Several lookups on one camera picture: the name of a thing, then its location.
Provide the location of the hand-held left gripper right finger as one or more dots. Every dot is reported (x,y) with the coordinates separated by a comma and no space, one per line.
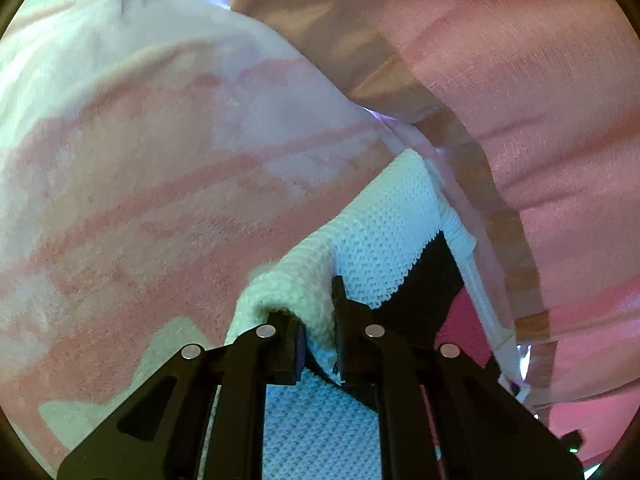
(350,340)

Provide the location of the pink fabric bag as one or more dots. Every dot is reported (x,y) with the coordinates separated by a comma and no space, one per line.
(500,110)

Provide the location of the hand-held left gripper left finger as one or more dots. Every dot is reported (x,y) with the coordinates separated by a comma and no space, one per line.
(287,355)

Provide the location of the pink and white fuzzy blanket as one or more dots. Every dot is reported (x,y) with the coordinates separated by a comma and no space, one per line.
(150,185)

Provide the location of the white knitted garment black stripe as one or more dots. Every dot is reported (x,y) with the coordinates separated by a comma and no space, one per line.
(380,240)

